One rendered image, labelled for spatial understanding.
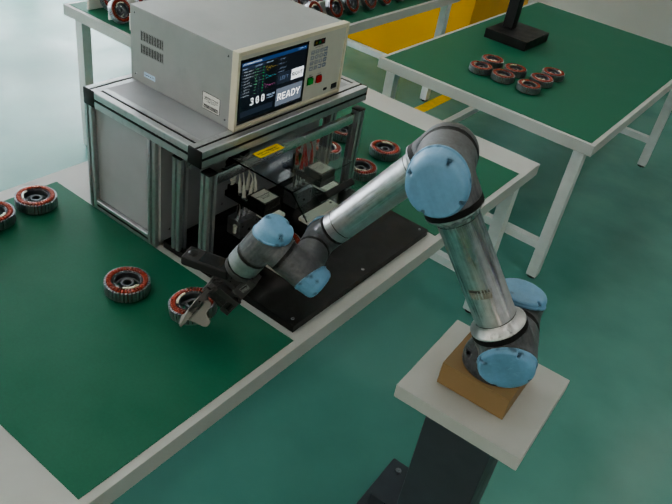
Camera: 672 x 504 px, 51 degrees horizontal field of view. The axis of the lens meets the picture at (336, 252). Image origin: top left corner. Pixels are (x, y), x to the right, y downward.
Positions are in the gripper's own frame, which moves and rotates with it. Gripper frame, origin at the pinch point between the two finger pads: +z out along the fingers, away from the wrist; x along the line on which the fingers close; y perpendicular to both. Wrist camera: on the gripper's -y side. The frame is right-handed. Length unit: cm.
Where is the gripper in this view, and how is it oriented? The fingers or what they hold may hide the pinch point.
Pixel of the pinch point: (191, 306)
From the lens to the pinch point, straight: 170.2
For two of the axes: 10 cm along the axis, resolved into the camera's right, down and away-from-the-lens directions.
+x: 2.9, -5.3, 8.0
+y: 7.5, 6.4, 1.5
